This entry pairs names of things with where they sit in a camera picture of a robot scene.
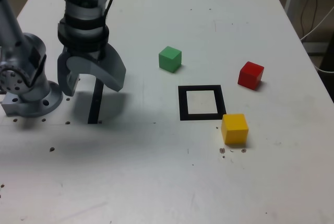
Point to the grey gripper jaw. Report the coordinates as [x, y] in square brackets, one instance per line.
[62, 77]
[112, 72]

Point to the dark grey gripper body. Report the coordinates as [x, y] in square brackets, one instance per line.
[86, 56]

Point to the green cube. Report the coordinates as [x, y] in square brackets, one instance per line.
[168, 60]

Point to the yellow cube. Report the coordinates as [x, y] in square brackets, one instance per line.
[235, 132]

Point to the red cube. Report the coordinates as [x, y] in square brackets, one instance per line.
[249, 77]

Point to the black tape square outline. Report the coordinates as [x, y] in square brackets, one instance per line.
[182, 104]

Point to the black tape strip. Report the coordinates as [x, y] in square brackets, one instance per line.
[94, 111]

